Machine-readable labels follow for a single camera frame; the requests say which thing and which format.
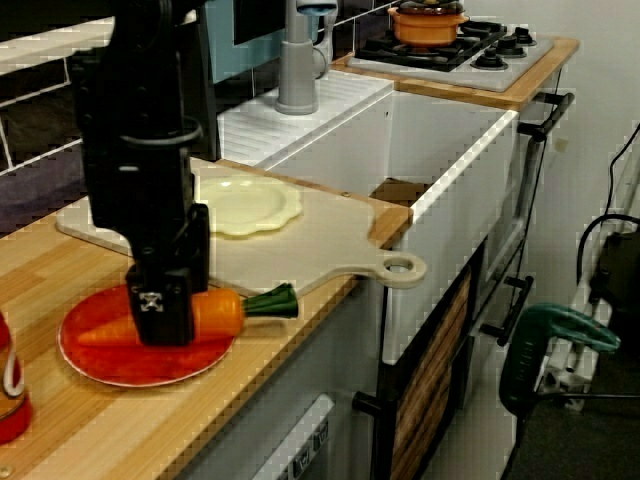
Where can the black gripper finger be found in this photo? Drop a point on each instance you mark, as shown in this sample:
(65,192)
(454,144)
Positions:
(200,250)
(165,310)

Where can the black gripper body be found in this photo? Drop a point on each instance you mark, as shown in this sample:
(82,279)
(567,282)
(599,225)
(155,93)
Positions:
(140,200)

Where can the orange toy carrot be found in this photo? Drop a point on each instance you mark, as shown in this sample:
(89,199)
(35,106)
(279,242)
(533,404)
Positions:
(215,315)

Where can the red sauce bottle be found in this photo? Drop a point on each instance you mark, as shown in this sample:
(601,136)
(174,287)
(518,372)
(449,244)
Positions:
(12,420)

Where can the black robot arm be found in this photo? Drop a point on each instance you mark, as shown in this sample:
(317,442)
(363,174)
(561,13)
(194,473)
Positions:
(140,75)

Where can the red round plate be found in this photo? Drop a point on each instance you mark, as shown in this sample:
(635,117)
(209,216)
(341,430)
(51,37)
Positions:
(150,365)

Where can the cream scalloped plate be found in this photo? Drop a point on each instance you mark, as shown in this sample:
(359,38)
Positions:
(250,205)

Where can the pale wooden cutting board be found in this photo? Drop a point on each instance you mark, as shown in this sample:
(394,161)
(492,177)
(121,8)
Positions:
(310,240)

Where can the white toy kitchen cabinet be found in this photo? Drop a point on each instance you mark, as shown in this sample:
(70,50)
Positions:
(360,340)

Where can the grey toy faucet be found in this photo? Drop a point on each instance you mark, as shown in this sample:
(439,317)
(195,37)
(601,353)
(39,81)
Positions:
(297,75)

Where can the grey toy dishwasher panel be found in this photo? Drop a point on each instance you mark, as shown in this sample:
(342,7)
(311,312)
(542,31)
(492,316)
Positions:
(310,450)

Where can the white toy sink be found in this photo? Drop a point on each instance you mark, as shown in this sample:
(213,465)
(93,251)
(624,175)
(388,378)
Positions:
(440,260)

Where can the wood pattern door panel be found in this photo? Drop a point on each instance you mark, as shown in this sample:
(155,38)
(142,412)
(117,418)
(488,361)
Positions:
(430,380)

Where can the orange toy pot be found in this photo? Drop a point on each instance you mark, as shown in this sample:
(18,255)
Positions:
(425,30)

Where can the dark pot lid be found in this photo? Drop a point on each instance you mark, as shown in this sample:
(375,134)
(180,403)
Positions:
(430,7)

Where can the green power tool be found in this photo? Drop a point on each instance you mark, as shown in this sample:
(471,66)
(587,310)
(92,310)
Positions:
(520,365)

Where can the black stove knob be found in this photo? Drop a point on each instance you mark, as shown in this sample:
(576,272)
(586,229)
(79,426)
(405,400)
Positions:
(489,61)
(524,36)
(507,45)

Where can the grey toy stove top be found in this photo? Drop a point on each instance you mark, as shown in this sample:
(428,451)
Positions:
(520,65)

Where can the white tool base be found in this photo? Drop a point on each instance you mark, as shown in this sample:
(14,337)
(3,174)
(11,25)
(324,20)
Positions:
(575,380)

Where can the dark box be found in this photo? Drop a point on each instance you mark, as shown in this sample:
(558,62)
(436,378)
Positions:
(620,270)

